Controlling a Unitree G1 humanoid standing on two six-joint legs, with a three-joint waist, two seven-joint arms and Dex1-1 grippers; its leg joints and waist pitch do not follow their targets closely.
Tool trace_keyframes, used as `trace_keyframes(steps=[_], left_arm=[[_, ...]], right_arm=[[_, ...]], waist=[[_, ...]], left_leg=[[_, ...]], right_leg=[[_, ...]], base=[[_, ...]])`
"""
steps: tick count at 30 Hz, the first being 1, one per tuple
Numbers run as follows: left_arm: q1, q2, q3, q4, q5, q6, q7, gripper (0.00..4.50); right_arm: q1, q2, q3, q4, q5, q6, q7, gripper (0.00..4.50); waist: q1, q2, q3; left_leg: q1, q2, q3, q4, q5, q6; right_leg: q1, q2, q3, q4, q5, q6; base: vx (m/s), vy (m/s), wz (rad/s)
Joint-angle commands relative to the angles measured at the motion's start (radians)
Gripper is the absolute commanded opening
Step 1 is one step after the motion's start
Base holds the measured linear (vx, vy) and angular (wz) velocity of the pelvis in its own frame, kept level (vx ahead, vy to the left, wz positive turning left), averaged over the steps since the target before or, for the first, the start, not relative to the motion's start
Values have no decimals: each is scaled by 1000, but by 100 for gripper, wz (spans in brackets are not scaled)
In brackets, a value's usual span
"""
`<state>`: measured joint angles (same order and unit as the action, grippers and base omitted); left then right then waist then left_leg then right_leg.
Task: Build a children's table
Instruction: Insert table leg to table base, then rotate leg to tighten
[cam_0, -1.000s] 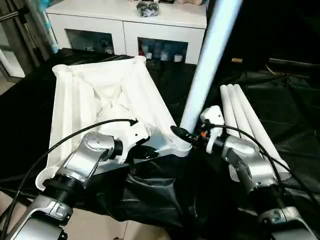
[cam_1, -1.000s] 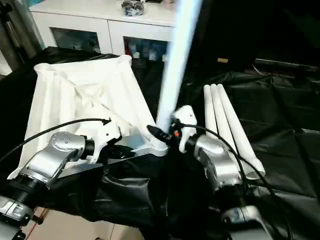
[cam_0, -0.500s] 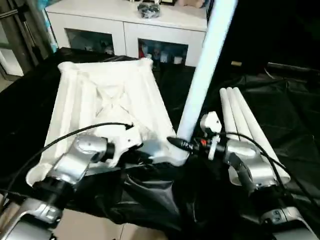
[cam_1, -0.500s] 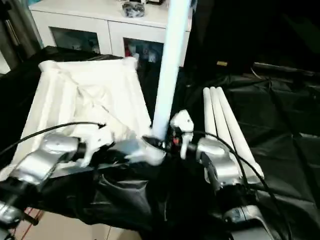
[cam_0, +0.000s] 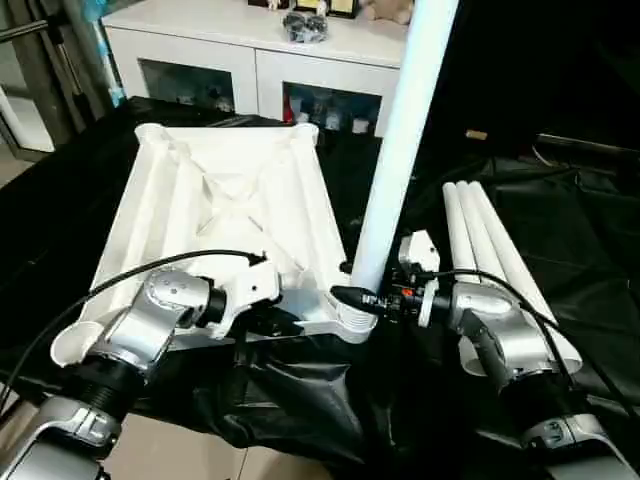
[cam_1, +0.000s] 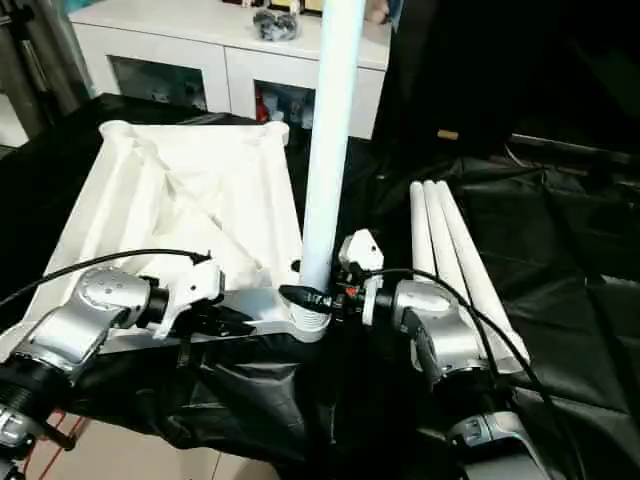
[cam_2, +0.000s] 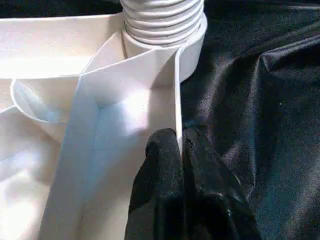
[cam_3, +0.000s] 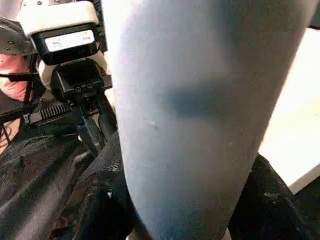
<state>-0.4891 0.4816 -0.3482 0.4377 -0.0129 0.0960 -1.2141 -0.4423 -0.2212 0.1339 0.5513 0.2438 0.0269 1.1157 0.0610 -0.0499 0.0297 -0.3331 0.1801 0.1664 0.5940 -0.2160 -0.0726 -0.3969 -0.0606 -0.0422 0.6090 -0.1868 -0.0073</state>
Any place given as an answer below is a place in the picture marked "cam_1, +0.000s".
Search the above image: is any grey metal rack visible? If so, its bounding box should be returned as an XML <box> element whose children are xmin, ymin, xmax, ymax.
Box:
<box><xmin>0</xmin><ymin>0</ymin><xmax>97</xmax><ymax>149</ymax></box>

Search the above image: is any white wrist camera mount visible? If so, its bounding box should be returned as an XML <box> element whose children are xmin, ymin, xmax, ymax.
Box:
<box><xmin>136</xmin><ymin>254</ymin><xmax>227</xmax><ymax>344</ymax></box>
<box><xmin>336</xmin><ymin>228</ymin><xmax>386</xmax><ymax>327</ymax></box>

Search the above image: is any black metal stand frame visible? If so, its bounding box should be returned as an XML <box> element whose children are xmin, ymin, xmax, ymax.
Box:
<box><xmin>41</xmin><ymin>416</ymin><xmax>80</xmax><ymax>452</ymax></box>

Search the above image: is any black work mat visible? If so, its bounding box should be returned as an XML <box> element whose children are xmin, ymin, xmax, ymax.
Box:
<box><xmin>0</xmin><ymin>92</ymin><xmax>640</xmax><ymax>480</ymax></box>

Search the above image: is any red wire frame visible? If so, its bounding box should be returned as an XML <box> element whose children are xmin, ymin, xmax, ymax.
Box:
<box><xmin>19</xmin><ymin>413</ymin><xmax>87</xmax><ymax>480</ymax></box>

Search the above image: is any white plastic table top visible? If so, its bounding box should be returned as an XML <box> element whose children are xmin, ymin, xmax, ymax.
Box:
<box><xmin>0</xmin><ymin>119</ymin><xmax>335</xmax><ymax>352</ymax></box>

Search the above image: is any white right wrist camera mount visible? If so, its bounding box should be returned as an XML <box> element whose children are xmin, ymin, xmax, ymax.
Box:
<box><xmin>336</xmin><ymin>228</ymin><xmax>386</xmax><ymax>327</ymax></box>

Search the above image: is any white glass-door sideboard cabinet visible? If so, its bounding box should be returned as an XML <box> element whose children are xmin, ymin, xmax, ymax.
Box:
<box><xmin>67</xmin><ymin>0</ymin><xmax>392</xmax><ymax>142</ymax></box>

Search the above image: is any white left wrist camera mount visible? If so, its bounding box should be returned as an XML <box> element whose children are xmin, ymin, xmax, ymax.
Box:
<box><xmin>136</xmin><ymin>254</ymin><xmax>227</xmax><ymax>344</ymax></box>

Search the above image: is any grey crumpled bag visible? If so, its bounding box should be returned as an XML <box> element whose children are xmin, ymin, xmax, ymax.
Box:
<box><xmin>251</xmin><ymin>9</ymin><xmax>304</xmax><ymax>43</ymax></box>

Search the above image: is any black backdrop cloth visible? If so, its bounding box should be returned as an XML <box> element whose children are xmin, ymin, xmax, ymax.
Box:
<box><xmin>371</xmin><ymin>0</ymin><xmax>640</xmax><ymax>167</ymax></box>

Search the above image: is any white plastic table leg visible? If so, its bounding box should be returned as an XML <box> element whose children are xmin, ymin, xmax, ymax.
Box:
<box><xmin>289</xmin><ymin>0</ymin><xmax>374</xmax><ymax>335</ymax></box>
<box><xmin>422</xmin><ymin>180</ymin><xmax>497</xmax><ymax>324</ymax></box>
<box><xmin>408</xmin><ymin>180</ymin><xmax>464</xmax><ymax>287</ymax></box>
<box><xmin>435</xmin><ymin>180</ymin><xmax>533</xmax><ymax>375</ymax></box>

